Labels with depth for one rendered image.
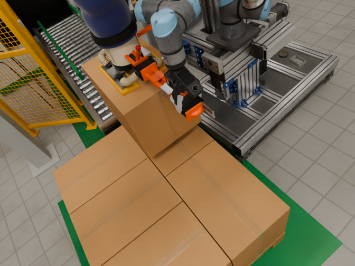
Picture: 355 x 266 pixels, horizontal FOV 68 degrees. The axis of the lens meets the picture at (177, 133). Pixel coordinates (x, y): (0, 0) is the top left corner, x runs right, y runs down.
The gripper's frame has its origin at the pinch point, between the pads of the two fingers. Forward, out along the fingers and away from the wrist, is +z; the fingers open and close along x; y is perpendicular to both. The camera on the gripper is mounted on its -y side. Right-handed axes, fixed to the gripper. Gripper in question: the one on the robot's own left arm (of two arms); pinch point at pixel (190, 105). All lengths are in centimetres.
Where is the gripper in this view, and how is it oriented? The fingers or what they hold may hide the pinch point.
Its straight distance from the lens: 99.2
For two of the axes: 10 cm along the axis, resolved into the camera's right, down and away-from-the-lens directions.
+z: 2.4, 6.1, 7.5
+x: -8.0, 5.6, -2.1
